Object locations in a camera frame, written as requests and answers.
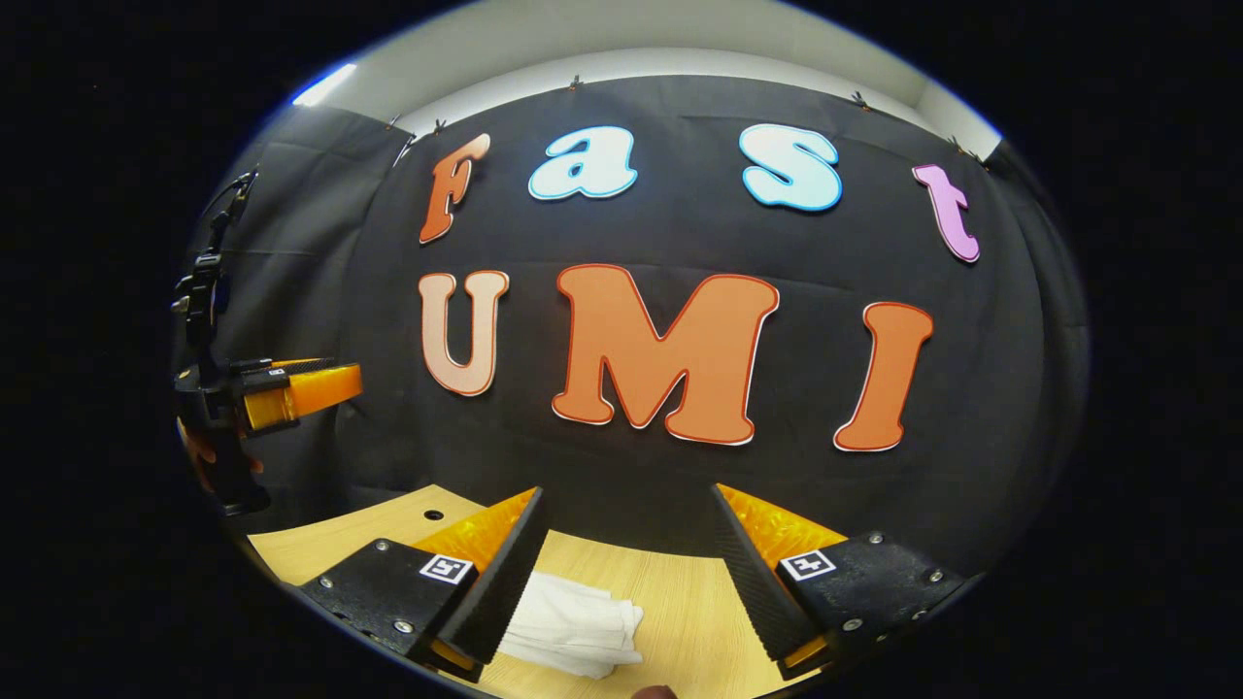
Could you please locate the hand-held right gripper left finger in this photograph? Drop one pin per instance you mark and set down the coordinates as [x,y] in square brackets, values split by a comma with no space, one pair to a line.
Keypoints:
[505,582]

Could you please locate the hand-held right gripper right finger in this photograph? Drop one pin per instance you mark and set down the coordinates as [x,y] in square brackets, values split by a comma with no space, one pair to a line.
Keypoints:
[753,582]

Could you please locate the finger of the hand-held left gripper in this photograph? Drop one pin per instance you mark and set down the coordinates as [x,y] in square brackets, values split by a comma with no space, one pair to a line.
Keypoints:
[291,366]
[311,390]

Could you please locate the white jeans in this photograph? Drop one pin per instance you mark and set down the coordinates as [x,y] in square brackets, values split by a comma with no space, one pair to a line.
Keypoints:
[573,621]

